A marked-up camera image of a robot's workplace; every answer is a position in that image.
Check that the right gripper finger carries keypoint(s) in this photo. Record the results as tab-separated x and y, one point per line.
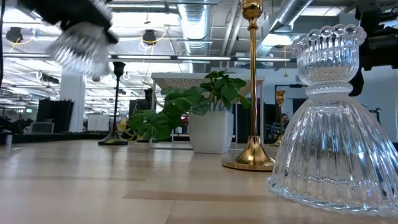
357	82

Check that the ribbed clear glass candle holder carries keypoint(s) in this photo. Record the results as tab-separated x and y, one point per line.
332	149
81	53

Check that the short gold candlestick holder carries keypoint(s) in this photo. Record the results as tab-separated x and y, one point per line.
280	97

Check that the tall black candlestick holder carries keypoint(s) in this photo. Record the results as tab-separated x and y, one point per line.
116	102

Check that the tall gold candlestick holder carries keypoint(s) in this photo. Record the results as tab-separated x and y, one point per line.
253	93

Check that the person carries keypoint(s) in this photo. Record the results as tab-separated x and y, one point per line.
285	119

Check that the long ceiling light strip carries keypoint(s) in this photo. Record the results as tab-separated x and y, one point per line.
149	57

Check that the white building pillar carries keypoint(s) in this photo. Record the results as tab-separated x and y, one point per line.
73	105

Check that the black office cabinet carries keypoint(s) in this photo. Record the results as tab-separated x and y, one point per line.
56	115

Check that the white office cabinet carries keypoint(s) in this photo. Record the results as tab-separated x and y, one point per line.
98	123

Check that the white perforated metal stand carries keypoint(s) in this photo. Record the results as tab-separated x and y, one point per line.
186	76

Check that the green artificial plant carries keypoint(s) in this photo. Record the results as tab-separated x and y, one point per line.
177	105

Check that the white square plant pot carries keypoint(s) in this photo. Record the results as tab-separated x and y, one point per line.
210	133

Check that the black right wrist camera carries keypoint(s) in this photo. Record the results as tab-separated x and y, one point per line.
370	18

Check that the silver ribbed air duct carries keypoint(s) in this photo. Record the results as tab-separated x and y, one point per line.
280	25
196	28

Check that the black aluminium table rail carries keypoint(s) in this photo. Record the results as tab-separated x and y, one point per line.
56	137

